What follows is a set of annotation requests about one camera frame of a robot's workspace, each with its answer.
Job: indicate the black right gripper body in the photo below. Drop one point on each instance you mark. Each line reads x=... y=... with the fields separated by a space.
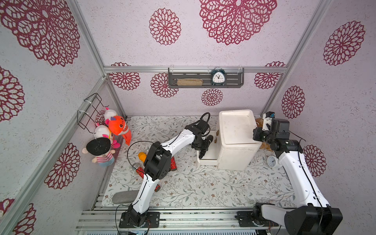
x=258 y=135

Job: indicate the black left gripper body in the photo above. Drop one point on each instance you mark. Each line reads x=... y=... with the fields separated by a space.
x=202 y=145

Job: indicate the white three-drawer cabinet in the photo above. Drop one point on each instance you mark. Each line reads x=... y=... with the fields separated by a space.
x=235 y=147

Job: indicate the red glitter microphone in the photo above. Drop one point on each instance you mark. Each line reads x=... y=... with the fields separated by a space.
x=141 y=173
x=173 y=166

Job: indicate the orange microphone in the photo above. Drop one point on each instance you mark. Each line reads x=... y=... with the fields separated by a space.
x=142 y=156

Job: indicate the glitter silver microphone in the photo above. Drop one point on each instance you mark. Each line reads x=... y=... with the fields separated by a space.
x=137 y=165

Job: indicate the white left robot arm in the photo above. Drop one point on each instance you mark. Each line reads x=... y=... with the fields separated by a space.
x=158 y=161

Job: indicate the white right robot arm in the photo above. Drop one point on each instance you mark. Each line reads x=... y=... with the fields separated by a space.
x=313 y=214

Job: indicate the brown teddy bear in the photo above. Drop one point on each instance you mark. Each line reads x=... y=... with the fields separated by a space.
x=264 y=146

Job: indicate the white alarm clock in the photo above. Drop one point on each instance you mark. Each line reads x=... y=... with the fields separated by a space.
x=273 y=162

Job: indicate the floral table mat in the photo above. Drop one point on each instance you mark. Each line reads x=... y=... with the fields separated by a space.
x=193 y=186

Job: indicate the green alarm clock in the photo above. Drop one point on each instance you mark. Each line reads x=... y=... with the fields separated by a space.
x=218 y=77

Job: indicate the red orange plush fish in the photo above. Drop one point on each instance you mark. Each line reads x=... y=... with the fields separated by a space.
x=119 y=127

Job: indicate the pink white plush doll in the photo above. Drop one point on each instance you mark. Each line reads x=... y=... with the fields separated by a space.
x=102 y=129

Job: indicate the black haired plush doll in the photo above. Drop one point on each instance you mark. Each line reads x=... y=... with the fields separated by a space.
x=102 y=151

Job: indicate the grey oval sponge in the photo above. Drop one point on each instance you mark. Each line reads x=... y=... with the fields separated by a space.
x=124 y=197

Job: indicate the dark grey wall shelf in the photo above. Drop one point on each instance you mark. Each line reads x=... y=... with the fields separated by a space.
x=234 y=77

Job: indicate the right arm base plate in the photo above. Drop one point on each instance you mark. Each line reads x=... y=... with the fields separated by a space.
x=252 y=218

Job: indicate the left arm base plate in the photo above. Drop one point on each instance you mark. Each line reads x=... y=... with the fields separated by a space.
x=133 y=219

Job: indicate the black wire basket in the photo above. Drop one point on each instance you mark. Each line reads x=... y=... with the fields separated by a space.
x=93 y=116

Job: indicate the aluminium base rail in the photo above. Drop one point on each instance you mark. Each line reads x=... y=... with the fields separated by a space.
x=169 y=219

